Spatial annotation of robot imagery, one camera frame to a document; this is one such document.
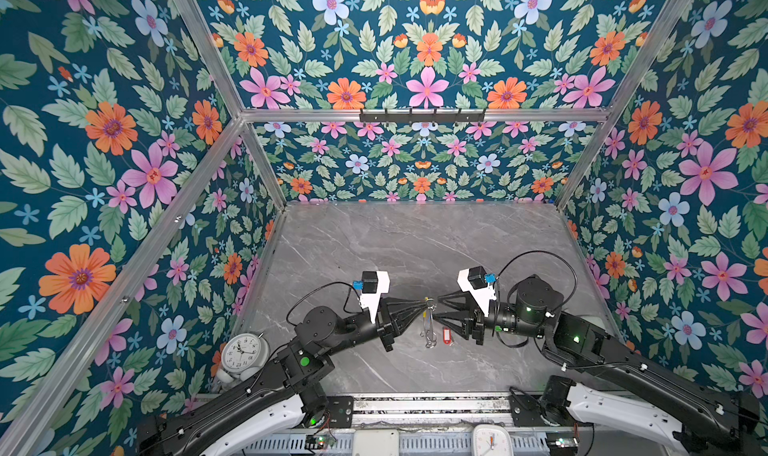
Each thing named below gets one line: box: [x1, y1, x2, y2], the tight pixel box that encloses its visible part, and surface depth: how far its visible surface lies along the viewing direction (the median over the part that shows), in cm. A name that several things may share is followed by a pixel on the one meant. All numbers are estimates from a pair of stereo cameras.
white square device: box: [352, 429, 400, 456], surface depth 70 cm
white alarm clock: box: [217, 332, 270, 383], surface depth 82 cm
